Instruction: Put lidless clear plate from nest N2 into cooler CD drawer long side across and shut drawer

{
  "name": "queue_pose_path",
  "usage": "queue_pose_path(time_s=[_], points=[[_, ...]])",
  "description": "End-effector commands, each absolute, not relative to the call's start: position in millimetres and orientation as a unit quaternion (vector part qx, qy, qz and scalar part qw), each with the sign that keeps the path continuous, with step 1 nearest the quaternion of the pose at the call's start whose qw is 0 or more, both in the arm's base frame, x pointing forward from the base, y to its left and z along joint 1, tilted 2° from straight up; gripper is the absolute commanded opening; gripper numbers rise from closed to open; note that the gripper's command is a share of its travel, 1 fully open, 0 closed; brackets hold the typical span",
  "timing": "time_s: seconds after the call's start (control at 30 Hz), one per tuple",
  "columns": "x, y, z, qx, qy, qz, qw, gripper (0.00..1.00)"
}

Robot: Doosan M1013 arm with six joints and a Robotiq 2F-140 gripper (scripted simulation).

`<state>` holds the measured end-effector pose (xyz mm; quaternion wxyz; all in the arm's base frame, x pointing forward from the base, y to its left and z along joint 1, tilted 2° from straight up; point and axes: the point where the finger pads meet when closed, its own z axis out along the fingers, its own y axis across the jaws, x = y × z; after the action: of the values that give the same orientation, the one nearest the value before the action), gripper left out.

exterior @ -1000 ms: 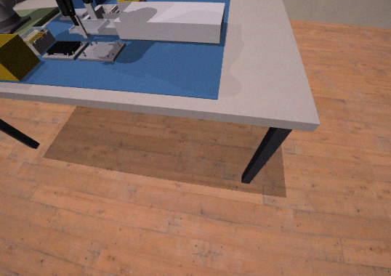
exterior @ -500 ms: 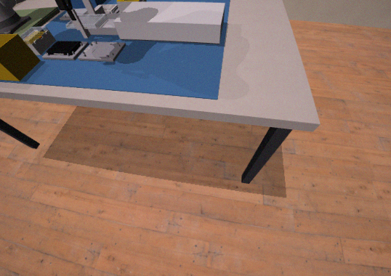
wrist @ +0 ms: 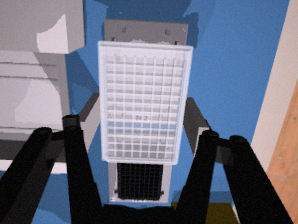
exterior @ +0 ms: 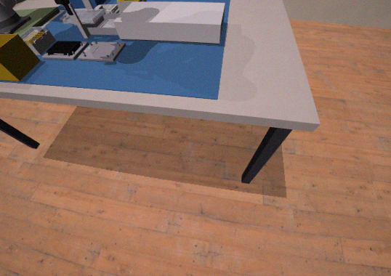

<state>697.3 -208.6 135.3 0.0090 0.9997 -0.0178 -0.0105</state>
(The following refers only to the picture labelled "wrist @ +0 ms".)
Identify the black multi-well plate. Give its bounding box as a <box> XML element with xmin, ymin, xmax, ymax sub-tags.
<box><xmin>117</xmin><ymin>163</ymin><xmax>163</xmax><ymax>201</ymax></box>

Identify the blue bench mat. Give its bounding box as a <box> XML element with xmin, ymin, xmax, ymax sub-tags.
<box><xmin>32</xmin><ymin>0</ymin><xmax>290</xmax><ymax>224</ymax></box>

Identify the olive-brown open-top bin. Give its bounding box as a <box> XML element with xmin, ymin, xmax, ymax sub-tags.
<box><xmin>171</xmin><ymin>202</ymin><xmax>239</xmax><ymax>224</ymax></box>

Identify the clear multiwell plate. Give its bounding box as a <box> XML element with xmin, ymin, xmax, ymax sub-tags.
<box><xmin>98</xmin><ymin>41</ymin><xmax>194</xmax><ymax>165</ymax></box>

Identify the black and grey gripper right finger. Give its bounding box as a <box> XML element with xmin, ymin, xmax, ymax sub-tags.
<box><xmin>171</xmin><ymin>97</ymin><xmax>294</xmax><ymax>224</ymax></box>

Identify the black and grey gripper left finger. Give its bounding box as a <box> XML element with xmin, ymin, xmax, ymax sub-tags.
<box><xmin>0</xmin><ymin>92</ymin><xmax>107</xmax><ymax>224</ymax></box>

